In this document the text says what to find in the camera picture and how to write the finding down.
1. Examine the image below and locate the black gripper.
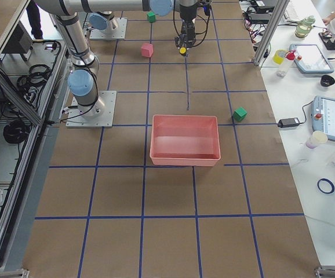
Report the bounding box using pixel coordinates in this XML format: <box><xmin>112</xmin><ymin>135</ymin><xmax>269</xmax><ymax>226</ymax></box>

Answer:
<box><xmin>174</xmin><ymin>17</ymin><xmax>196</xmax><ymax>56</ymax></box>

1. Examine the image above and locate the yellow black push button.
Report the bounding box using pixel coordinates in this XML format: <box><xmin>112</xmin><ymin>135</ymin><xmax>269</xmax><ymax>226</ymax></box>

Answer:
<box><xmin>179</xmin><ymin>45</ymin><xmax>187</xmax><ymax>56</ymax></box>

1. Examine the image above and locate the pink cube near bases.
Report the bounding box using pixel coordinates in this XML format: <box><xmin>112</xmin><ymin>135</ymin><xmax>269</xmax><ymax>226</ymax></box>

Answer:
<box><xmin>140</xmin><ymin>43</ymin><xmax>154</xmax><ymax>58</ymax></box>

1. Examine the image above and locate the green cube near base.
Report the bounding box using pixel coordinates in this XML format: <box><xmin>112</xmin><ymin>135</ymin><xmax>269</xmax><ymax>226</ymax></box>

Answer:
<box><xmin>147</xmin><ymin>12</ymin><xmax>156</xmax><ymax>23</ymax></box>

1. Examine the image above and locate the green cube near bin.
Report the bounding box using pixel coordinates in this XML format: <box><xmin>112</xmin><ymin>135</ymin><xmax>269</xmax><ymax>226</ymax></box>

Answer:
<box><xmin>232</xmin><ymin>107</ymin><xmax>247</xmax><ymax>122</ymax></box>

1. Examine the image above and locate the yellow tape roll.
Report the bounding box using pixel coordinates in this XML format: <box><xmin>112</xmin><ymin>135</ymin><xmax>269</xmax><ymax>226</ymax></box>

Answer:
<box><xmin>272</xmin><ymin>49</ymin><xmax>287</xmax><ymax>65</ymax></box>

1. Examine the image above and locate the pink plastic bin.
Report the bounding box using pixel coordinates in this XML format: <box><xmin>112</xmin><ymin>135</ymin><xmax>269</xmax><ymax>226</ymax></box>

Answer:
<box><xmin>150</xmin><ymin>115</ymin><xmax>221</xmax><ymax>167</ymax></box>

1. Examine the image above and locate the green glass bottle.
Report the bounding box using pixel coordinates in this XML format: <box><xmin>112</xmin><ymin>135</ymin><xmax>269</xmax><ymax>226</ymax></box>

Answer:
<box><xmin>294</xmin><ymin>16</ymin><xmax>315</xmax><ymax>38</ymax></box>

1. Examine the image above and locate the teach pendant grey screen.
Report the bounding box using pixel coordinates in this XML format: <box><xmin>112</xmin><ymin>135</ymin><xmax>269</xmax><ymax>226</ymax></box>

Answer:
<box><xmin>289</xmin><ymin>43</ymin><xmax>334</xmax><ymax>75</ymax></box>

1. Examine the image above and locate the black power adapter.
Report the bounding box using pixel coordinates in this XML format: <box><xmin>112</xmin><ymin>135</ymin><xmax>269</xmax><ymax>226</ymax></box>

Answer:
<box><xmin>277</xmin><ymin>118</ymin><xmax>301</xmax><ymax>128</ymax></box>

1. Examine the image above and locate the black small bowl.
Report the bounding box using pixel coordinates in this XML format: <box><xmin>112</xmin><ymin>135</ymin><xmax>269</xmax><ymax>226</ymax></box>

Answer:
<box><xmin>320</xmin><ymin>75</ymin><xmax>335</xmax><ymax>87</ymax></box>

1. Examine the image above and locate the paper cup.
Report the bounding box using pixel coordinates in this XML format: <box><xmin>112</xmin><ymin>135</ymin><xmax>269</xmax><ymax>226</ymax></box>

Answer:
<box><xmin>305</xmin><ymin>130</ymin><xmax>328</xmax><ymax>149</ymax></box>

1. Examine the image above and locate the teach pendant with lit screen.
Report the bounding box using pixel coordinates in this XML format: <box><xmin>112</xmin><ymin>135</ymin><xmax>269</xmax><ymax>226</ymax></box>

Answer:
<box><xmin>311</xmin><ymin>96</ymin><xmax>335</xmax><ymax>141</ymax></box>

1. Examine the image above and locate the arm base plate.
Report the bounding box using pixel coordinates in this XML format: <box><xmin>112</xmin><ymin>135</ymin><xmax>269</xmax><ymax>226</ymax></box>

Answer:
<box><xmin>65</xmin><ymin>90</ymin><xmax>117</xmax><ymax>128</ymax></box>
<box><xmin>88</xmin><ymin>14</ymin><xmax>128</xmax><ymax>41</ymax></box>

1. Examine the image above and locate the aluminium frame post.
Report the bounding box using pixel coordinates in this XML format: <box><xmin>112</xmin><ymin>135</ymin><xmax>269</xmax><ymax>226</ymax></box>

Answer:
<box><xmin>253</xmin><ymin>0</ymin><xmax>289</xmax><ymax>66</ymax></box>

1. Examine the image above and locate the blue tape ring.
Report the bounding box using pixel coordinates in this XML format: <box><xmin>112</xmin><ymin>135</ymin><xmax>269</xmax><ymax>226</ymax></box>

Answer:
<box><xmin>316</xmin><ymin>178</ymin><xmax>335</xmax><ymax>195</ymax></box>

